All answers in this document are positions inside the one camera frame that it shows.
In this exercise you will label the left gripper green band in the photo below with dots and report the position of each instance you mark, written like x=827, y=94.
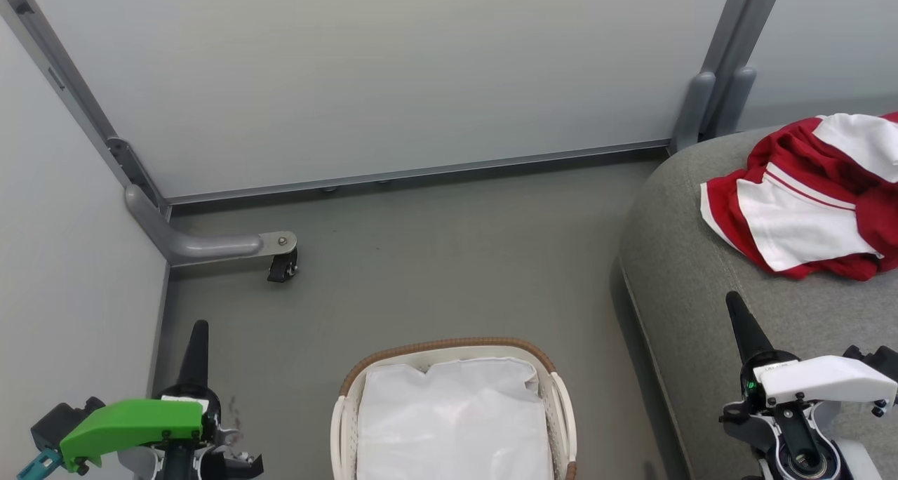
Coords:
x=133, y=420

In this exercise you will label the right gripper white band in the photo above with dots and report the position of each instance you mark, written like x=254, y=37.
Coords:
x=821, y=382

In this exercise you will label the red and white garment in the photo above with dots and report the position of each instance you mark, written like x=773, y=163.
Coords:
x=793, y=220

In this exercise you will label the white basket brown rim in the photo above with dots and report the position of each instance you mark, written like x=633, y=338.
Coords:
x=565, y=424

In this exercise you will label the white cloth basket liner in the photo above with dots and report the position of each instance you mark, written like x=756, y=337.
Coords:
x=456, y=424

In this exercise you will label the grey fabric sofa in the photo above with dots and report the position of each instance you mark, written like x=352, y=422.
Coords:
x=701, y=325

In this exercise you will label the grey metal partition foot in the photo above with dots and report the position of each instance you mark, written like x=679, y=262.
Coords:
x=210, y=245

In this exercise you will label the black caster wheel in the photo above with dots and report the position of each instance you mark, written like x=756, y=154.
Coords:
x=282, y=268

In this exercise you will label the grey partition post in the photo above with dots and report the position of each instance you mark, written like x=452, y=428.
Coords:
x=729, y=52

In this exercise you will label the grey partition corner frame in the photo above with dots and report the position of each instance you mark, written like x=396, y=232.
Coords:
x=77, y=97

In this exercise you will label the grey partition bottom rail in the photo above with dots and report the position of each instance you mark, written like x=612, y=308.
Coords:
x=421, y=171

